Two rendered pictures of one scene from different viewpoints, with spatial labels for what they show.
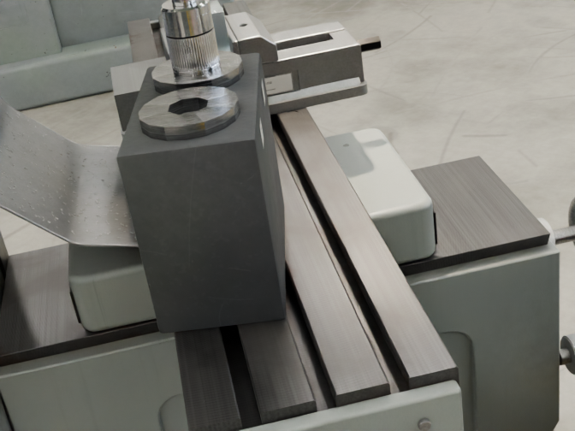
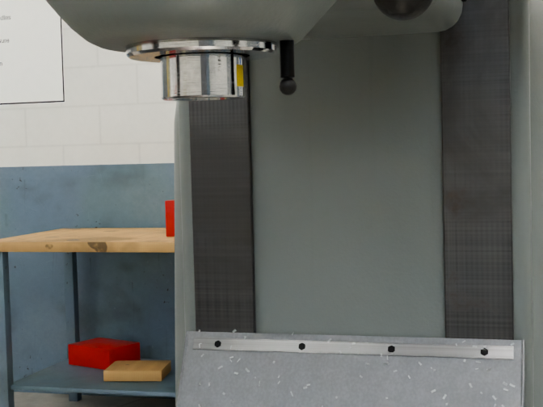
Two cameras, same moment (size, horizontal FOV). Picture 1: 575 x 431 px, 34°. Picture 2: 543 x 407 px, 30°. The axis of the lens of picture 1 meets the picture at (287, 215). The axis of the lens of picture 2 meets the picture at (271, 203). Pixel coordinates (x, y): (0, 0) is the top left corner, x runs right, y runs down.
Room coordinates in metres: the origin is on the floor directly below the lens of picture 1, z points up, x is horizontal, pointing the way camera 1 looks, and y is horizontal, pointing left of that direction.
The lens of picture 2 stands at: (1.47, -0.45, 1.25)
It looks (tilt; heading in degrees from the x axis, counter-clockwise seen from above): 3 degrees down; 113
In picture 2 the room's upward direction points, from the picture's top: 2 degrees counter-clockwise
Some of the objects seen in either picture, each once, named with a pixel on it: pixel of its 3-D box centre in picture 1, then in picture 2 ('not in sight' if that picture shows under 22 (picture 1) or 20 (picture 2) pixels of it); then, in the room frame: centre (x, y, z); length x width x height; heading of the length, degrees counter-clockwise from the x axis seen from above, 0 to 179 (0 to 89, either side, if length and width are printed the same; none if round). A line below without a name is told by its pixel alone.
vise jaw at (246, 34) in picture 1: (247, 38); not in sight; (1.29, 0.02, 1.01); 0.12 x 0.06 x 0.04; 8
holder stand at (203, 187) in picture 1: (211, 180); not in sight; (0.84, 0.07, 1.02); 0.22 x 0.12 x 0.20; 176
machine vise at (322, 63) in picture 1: (234, 65); not in sight; (1.29, 0.04, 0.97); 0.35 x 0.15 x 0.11; 98
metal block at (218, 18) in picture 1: (205, 29); not in sight; (1.29, 0.07, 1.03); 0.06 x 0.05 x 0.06; 8
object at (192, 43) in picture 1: (191, 39); not in sight; (0.89, 0.07, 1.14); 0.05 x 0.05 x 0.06
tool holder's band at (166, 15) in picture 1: (185, 7); not in sight; (0.89, 0.07, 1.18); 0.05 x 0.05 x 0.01
